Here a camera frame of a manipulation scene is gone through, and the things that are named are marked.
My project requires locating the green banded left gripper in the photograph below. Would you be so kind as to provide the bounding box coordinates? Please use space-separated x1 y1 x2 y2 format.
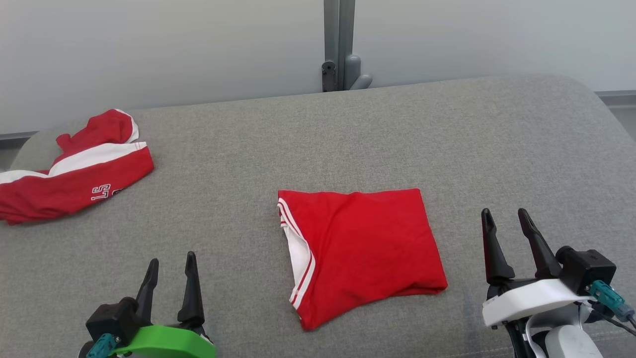
110 251 216 358

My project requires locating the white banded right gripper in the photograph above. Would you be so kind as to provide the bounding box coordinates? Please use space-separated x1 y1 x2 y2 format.
480 208 594 358

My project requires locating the red shirt with white trim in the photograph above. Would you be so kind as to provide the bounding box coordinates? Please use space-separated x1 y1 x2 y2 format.
277 187 449 332

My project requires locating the red shirt with white stripe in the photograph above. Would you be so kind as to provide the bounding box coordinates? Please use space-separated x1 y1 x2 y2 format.
0 108 155 226

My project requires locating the teal left camera connector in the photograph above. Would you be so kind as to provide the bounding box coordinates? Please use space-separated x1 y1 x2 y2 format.
85 333 118 358

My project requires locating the teal camera connector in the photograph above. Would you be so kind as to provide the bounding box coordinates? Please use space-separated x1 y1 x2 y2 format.
588 279 636 322
85 333 118 358

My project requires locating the teal right camera connector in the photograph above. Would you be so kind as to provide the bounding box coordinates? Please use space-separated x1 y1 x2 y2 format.
588 279 636 322

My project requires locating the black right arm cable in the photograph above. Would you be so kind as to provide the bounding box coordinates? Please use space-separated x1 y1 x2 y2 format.
590 307 636 331

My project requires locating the black post hinge bracket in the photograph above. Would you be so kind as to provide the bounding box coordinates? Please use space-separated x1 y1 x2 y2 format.
321 60 338 93

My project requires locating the grey aluminium partition post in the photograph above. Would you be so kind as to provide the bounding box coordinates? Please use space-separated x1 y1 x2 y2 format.
323 0 357 92

